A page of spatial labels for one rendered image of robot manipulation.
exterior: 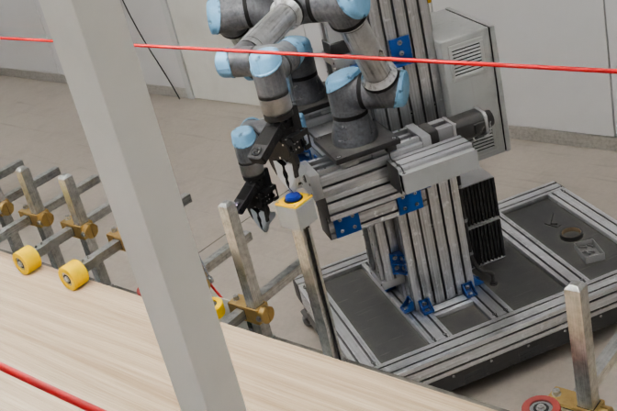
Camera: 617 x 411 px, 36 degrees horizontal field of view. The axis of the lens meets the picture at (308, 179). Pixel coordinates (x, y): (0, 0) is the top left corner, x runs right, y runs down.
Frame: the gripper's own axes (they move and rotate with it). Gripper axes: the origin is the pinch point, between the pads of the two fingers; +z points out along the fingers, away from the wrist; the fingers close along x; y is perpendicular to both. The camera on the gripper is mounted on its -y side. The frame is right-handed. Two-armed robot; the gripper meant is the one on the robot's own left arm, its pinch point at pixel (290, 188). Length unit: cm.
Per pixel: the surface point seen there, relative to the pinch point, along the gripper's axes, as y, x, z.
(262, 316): -2.2, 21.6, 42.9
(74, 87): -99, -81, -75
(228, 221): -1.7, 25.0, 12.9
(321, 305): -1.0, -1.8, 33.6
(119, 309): -24, 55, 35
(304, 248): -1.7, -1.4, 16.0
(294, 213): -3.4, -2.8, 4.6
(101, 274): -1, 99, 48
